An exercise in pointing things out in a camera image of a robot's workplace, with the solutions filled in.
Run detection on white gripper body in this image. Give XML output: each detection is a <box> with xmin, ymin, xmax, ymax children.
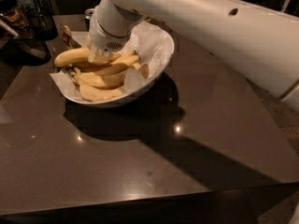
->
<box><xmin>89</xmin><ymin>13</ymin><xmax>137</xmax><ymax>52</ymax></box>

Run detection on white bowl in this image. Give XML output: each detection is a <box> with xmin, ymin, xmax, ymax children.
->
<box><xmin>50</xmin><ymin>21</ymin><xmax>175</xmax><ymax>108</ymax></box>

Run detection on green soda can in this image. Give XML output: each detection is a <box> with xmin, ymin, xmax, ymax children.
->
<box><xmin>84</xmin><ymin>8</ymin><xmax>94</xmax><ymax>28</ymax></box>

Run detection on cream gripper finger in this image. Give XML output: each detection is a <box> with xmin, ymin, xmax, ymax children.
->
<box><xmin>88</xmin><ymin>46</ymin><xmax>107</xmax><ymax>63</ymax></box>

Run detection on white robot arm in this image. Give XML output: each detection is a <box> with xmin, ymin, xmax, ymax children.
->
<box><xmin>89</xmin><ymin>0</ymin><xmax>299</xmax><ymax>111</ymax></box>

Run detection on yellow banana bunch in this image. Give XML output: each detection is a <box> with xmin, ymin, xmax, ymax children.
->
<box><xmin>62</xmin><ymin>25</ymin><xmax>150</xmax><ymax>102</ymax></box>

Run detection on white paper liner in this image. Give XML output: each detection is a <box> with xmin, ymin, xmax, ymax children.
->
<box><xmin>50</xmin><ymin>21</ymin><xmax>175</xmax><ymax>108</ymax></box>

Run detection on black mesh basket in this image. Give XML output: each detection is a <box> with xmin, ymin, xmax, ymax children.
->
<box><xmin>28</xmin><ymin>0</ymin><xmax>58</xmax><ymax>41</ymax></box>

